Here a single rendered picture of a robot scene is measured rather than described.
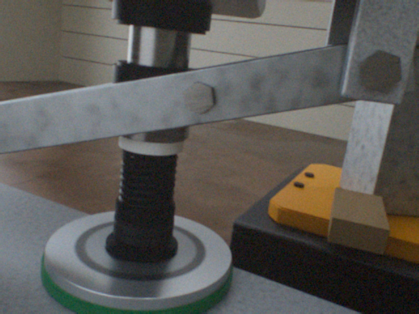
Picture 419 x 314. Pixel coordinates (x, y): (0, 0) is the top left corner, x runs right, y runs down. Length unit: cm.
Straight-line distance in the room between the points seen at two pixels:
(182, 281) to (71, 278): 11
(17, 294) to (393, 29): 42
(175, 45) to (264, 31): 641
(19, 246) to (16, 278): 7
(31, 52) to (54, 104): 857
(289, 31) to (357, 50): 633
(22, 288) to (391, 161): 79
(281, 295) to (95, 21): 840
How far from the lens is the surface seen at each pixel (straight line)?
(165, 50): 43
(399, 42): 38
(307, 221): 95
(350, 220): 82
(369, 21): 37
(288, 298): 51
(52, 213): 67
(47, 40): 923
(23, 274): 52
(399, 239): 94
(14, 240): 60
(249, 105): 39
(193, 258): 50
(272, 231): 93
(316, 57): 39
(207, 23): 44
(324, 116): 653
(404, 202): 108
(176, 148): 45
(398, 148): 103
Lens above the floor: 111
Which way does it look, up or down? 15 degrees down
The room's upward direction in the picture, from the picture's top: 7 degrees clockwise
